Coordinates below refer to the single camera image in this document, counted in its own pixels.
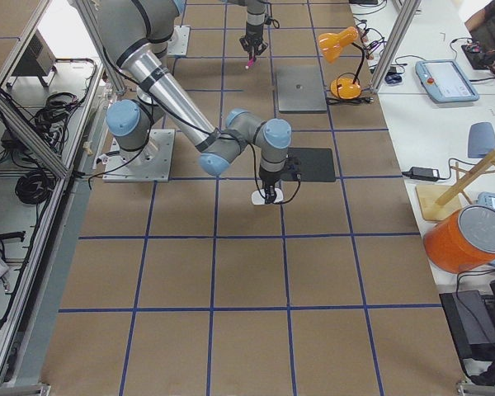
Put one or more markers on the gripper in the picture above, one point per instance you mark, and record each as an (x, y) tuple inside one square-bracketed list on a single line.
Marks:
[(268, 181), (252, 32)]

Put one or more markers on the pink pen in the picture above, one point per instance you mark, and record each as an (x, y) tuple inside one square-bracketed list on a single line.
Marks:
[(250, 63)]

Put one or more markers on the white computer mouse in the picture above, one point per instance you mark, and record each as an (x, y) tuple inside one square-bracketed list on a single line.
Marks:
[(258, 197)]

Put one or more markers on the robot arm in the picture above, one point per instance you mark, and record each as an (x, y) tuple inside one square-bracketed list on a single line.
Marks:
[(256, 18), (134, 36)]

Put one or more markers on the black mousepad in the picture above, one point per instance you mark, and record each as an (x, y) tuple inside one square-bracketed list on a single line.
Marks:
[(317, 164)]

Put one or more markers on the silver closed laptop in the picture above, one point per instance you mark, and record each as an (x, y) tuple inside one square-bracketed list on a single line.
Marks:
[(300, 89)]

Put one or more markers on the orange desk lamp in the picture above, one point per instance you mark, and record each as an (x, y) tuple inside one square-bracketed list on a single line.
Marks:
[(346, 87)]

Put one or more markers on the black power adapter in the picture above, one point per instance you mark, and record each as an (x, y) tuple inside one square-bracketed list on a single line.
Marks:
[(424, 174)]

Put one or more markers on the wooden stand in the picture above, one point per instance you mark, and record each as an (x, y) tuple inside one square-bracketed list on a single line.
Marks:
[(438, 202)]

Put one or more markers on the blue teach pendant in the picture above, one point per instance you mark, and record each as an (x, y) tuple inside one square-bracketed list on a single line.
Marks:
[(445, 82)]

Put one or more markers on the grey blue pad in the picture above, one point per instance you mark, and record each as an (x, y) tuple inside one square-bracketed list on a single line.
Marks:
[(481, 140)]

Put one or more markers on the orange cylindrical bucket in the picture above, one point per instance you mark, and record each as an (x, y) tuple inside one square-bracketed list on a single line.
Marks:
[(456, 244)]

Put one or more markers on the black box on desk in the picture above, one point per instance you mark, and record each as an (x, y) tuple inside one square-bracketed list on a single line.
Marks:
[(470, 325)]

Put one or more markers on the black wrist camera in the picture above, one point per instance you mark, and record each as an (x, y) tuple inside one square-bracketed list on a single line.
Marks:
[(291, 170)]

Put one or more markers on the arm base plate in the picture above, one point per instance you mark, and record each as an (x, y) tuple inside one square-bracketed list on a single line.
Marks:
[(153, 164), (178, 44)]

